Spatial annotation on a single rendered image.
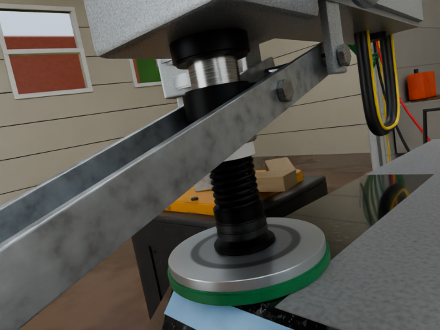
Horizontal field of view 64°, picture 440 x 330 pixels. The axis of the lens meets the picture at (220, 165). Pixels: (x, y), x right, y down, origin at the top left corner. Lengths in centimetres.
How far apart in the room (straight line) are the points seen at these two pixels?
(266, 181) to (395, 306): 83
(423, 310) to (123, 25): 41
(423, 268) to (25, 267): 39
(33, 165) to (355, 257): 604
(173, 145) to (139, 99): 672
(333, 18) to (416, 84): 338
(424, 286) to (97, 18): 46
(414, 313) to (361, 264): 11
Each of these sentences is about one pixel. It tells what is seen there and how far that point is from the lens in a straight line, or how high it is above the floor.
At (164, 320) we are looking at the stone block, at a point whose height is 81.
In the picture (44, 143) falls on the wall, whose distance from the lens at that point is 638.
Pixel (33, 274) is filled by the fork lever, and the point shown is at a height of 98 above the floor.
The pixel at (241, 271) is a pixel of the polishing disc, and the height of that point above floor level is 88.
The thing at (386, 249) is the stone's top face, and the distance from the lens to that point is 50.
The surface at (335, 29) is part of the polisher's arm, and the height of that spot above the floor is 115.
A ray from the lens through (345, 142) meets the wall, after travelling 662.
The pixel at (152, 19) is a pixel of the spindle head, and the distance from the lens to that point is 39.
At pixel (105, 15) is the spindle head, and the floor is 119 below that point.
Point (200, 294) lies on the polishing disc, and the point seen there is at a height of 86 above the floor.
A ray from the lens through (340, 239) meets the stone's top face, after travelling 54.
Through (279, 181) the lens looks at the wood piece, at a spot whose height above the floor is 82.
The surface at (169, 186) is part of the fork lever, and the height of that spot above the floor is 100.
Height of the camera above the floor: 105
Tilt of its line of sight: 8 degrees down
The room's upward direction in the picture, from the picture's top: 10 degrees counter-clockwise
